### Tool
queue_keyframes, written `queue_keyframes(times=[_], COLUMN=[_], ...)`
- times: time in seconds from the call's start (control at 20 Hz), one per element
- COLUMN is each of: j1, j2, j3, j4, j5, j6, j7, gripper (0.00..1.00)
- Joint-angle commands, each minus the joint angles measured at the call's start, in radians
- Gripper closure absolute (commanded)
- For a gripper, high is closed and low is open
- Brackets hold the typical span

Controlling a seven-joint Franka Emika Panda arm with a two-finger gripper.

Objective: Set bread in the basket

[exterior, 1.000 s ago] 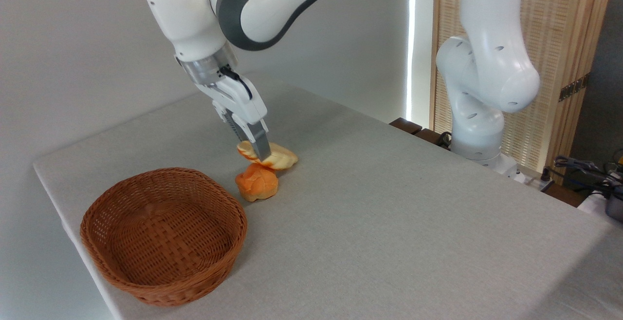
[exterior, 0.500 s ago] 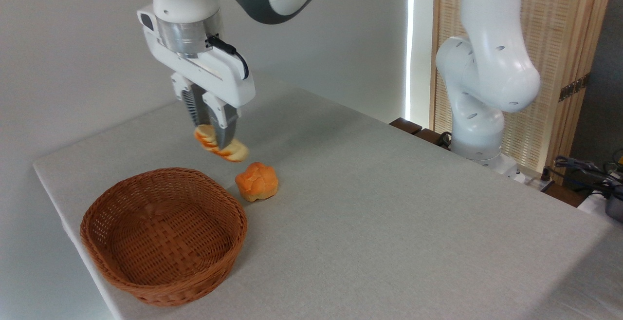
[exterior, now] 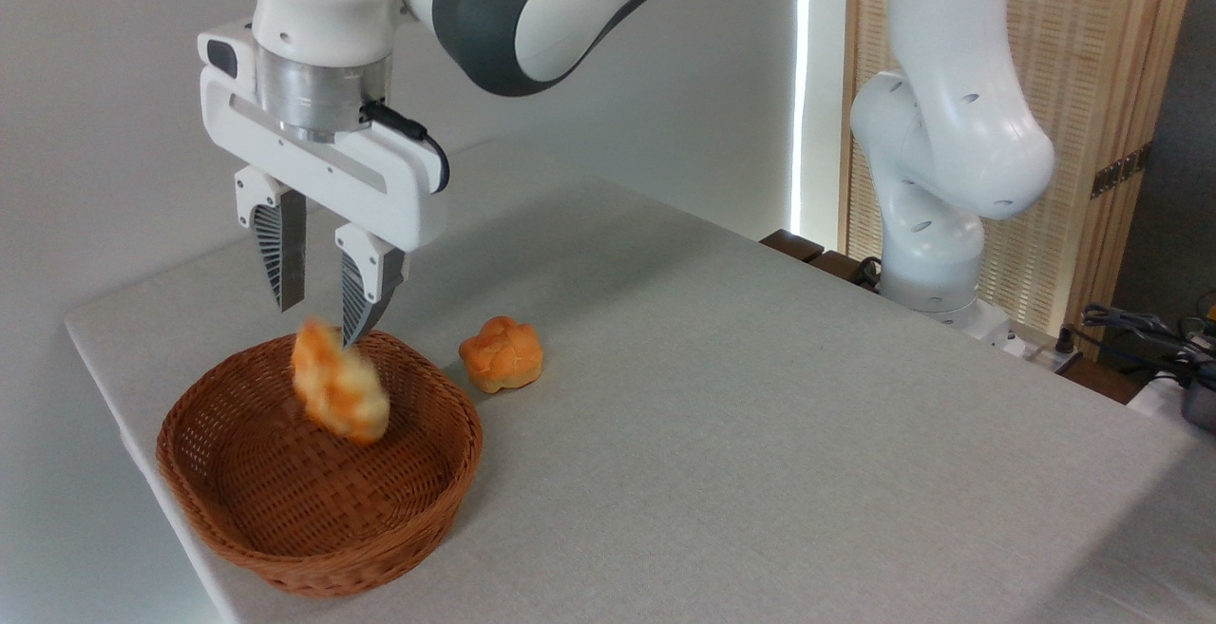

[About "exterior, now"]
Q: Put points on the black metal hinge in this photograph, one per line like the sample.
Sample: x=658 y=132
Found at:
x=1121 y=171

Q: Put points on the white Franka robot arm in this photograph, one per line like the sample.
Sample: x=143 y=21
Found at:
x=950 y=130

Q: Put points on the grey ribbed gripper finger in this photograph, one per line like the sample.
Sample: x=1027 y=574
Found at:
x=281 y=244
x=366 y=287

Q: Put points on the brown wicker basket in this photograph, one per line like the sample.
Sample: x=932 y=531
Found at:
x=285 y=501

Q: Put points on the grey tablecloth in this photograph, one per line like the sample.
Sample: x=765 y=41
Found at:
x=760 y=434

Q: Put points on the orange round bread roll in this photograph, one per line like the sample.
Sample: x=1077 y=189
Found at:
x=502 y=356

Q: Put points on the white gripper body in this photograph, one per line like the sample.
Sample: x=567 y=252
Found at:
x=380 y=187

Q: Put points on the dark brown wooden bench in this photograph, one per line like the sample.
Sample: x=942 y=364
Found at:
x=803 y=249

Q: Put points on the pale yellow bread roll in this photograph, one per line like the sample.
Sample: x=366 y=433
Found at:
x=340 y=387

